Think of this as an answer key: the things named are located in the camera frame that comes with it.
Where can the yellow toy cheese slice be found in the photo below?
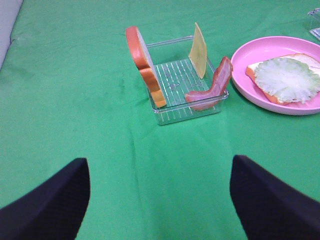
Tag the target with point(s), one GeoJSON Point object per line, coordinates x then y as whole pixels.
{"type": "Point", "coordinates": [199, 52]}

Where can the green toy lettuce leaf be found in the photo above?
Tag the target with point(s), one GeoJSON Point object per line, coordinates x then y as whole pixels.
{"type": "Point", "coordinates": [288, 80]}

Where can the clear plastic tray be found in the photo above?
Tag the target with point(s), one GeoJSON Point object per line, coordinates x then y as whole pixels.
{"type": "Point", "coordinates": [177, 77]}
{"type": "Point", "coordinates": [314, 18]}

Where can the left clear plastic tray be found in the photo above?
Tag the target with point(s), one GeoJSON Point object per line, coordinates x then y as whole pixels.
{"type": "Point", "coordinates": [177, 77]}

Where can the green tablecloth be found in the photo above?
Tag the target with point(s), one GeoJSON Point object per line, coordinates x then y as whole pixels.
{"type": "Point", "coordinates": [69, 88]}

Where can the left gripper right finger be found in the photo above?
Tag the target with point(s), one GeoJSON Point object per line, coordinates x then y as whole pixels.
{"type": "Point", "coordinates": [268, 208]}

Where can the pink round plate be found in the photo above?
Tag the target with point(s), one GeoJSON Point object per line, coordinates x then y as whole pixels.
{"type": "Point", "coordinates": [265, 48]}

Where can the toy bread slice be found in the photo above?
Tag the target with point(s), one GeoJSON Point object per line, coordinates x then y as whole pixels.
{"type": "Point", "coordinates": [143, 61]}
{"type": "Point", "coordinates": [312, 62]}

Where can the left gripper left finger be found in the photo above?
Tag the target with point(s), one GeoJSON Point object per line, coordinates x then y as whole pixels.
{"type": "Point", "coordinates": [52, 211]}

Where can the toy bacon strip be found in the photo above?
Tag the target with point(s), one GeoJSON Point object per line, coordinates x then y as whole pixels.
{"type": "Point", "coordinates": [220, 80]}

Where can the right clear plastic tray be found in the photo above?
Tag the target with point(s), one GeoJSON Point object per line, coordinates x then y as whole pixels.
{"type": "Point", "coordinates": [314, 18]}

